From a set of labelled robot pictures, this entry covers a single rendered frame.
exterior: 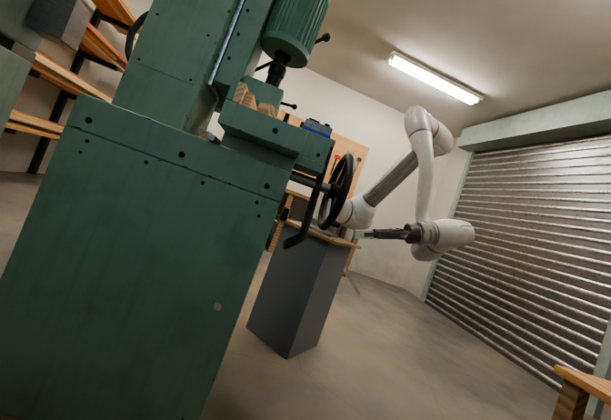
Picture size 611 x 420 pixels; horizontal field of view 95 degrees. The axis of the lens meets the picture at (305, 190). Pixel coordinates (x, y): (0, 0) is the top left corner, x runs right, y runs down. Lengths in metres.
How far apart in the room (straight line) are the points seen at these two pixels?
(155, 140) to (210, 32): 0.39
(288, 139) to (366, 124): 4.06
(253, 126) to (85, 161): 0.44
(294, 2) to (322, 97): 3.54
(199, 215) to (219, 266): 0.15
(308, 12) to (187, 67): 0.43
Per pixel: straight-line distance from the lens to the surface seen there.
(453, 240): 1.13
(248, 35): 1.05
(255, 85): 1.02
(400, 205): 4.89
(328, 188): 0.98
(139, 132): 0.85
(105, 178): 0.87
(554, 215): 3.76
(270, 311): 1.59
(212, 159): 0.78
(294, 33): 1.04
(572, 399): 1.32
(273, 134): 0.69
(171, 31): 1.04
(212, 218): 0.78
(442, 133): 1.51
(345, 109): 4.64
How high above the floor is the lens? 0.73
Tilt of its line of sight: 3 degrees up
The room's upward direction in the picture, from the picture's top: 20 degrees clockwise
